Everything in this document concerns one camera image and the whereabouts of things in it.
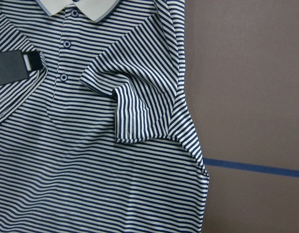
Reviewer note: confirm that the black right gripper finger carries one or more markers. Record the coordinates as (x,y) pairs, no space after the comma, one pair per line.
(16,65)

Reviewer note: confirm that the blue white striped polo shirt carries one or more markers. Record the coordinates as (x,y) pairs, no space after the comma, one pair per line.
(100,139)

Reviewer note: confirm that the brown paper table cover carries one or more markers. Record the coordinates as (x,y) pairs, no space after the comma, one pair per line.
(242,89)

